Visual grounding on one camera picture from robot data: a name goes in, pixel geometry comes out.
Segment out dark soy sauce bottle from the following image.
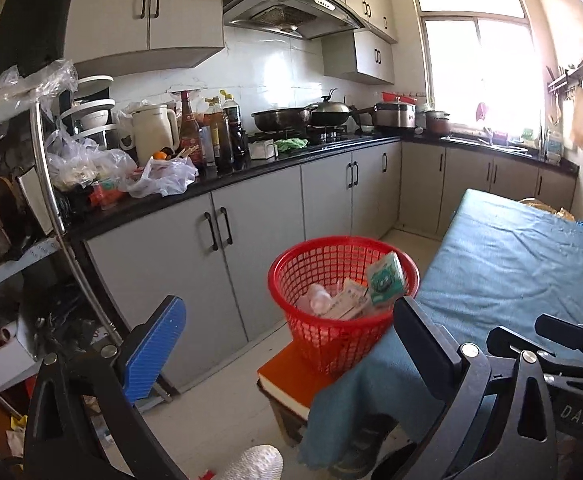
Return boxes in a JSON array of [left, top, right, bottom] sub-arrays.
[[220, 89, 249, 169]]

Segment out upper wall cabinets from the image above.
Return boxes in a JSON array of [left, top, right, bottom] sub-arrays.
[[64, 0, 397, 84]]

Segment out white plastic wrap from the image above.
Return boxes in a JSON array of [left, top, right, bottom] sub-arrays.
[[296, 284, 334, 316]]

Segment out black wok with lid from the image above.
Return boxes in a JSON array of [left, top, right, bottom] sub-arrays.
[[307, 88, 373, 128]]

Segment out clear plastic bags pile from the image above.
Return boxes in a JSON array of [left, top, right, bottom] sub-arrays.
[[45, 129, 199, 198]]

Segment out long white barcode box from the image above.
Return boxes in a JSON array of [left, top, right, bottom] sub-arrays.
[[322, 278, 372, 321]]

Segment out yellow plastic bag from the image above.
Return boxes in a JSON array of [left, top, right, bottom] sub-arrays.
[[520, 198, 576, 222]]

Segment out range hood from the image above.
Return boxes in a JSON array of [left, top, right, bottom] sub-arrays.
[[223, 0, 365, 40]]

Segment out blue table cloth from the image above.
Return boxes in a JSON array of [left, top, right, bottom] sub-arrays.
[[299, 191, 583, 469]]

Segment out left white gloved hand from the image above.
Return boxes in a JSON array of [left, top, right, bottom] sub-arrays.
[[213, 444, 284, 480]]

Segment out white electric kettle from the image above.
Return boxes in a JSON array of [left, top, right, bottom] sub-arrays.
[[131, 104, 180, 166]]

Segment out lower kitchen cabinets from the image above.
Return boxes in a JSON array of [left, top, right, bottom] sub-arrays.
[[82, 139, 578, 388]]

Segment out green tissue pack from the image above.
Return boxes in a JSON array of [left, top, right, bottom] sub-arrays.
[[365, 252, 407, 307]]

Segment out white dish rack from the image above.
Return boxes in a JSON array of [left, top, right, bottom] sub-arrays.
[[58, 75, 119, 150]]

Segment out silver rice cooker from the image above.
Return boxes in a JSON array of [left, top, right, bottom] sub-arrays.
[[372, 101, 416, 129]]

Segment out red mesh basket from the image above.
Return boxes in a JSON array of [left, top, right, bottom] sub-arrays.
[[267, 236, 421, 376]]

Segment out orange stool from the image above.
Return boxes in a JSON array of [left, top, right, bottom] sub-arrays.
[[256, 341, 337, 446]]

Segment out yellow oil bottle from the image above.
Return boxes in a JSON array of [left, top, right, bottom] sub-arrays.
[[203, 96, 234, 174]]

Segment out red label sauce bottle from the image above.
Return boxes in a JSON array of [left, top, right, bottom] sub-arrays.
[[180, 90, 204, 168]]

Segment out green cloth on counter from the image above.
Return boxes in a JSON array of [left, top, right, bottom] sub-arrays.
[[274, 138, 309, 154]]

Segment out brown pot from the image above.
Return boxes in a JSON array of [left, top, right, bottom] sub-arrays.
[[425, 110, 451, 136]]

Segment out steel frying pan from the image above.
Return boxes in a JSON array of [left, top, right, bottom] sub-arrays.
[[251, 107, 311, 132]]

